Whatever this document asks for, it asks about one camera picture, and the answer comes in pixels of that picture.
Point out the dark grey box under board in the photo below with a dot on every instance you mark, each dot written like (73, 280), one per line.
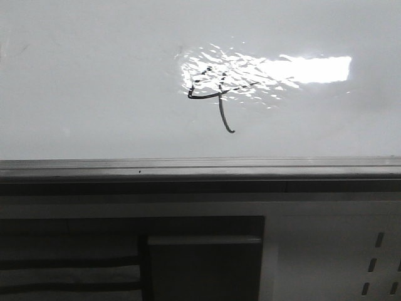
(224, 267)

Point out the white perforated metal stand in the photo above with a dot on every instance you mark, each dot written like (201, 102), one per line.
(315, 246)

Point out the white whiteboard with aluminium frame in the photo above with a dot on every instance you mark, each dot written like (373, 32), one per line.
(215, 89)

